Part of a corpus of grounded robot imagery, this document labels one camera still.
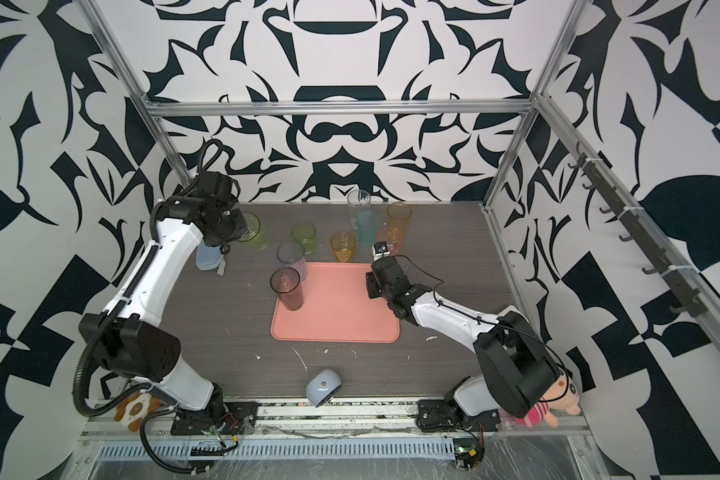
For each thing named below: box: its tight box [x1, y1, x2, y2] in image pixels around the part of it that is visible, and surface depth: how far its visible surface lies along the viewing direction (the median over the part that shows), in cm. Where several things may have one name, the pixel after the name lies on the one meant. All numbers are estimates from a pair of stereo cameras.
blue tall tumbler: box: [276, 240, 307, 283], surface depth 93 cm
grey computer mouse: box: [306, 369, 342, 408], surface depth 74 cm
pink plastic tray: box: [270, 262, 401, 344], surface depth 93 cm
